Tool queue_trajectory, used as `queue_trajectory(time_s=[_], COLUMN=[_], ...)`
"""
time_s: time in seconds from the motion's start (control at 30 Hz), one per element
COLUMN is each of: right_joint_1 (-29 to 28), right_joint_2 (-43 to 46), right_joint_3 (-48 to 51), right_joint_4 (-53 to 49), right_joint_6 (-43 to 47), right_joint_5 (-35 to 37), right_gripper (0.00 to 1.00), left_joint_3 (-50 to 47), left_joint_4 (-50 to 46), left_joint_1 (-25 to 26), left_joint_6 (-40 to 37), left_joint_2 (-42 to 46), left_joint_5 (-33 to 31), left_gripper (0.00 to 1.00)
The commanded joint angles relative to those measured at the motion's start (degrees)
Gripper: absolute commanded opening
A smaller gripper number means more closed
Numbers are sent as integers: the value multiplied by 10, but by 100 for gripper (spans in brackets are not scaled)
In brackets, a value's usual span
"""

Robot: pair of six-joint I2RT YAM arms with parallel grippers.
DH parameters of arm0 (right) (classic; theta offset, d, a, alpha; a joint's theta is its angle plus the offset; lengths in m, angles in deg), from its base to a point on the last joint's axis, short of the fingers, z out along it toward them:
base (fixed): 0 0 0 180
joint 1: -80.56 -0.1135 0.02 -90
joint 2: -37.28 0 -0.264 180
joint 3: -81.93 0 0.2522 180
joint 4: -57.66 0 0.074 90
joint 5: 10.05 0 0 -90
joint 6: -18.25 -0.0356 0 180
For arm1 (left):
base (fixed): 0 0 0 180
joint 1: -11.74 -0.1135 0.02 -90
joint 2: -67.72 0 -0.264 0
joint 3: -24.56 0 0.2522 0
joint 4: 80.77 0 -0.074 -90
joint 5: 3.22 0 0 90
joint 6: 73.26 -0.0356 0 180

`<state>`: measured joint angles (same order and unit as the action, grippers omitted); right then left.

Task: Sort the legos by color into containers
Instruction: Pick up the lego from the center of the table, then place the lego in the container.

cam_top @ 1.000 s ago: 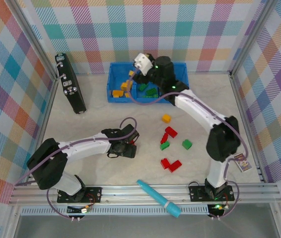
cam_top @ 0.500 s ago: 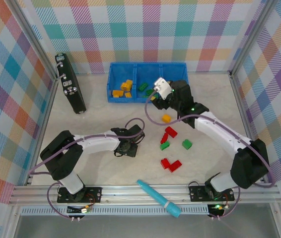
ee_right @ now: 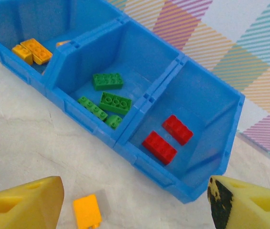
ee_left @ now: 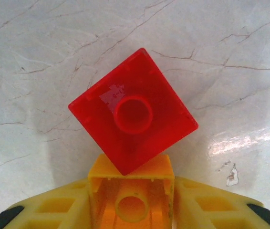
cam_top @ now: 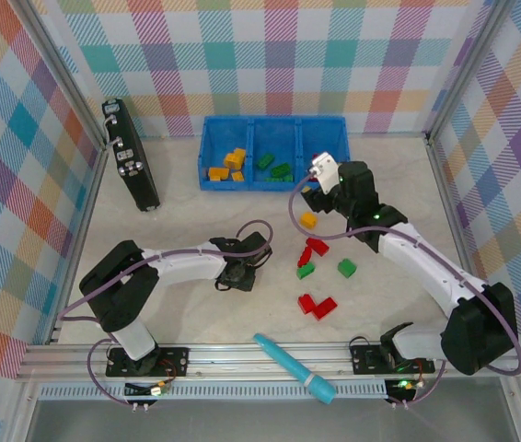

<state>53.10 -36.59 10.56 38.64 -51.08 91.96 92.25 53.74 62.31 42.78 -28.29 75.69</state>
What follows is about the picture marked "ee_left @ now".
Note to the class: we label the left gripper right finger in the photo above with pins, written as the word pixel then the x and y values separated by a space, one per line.
pixel 209 207

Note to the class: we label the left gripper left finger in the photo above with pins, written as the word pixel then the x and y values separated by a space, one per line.
pixel 54 207

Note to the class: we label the orange-yellow lego brick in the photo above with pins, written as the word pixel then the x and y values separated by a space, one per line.
pixel 96 190

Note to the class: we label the small red lego brick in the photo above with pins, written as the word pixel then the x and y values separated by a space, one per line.
pixel 135 114

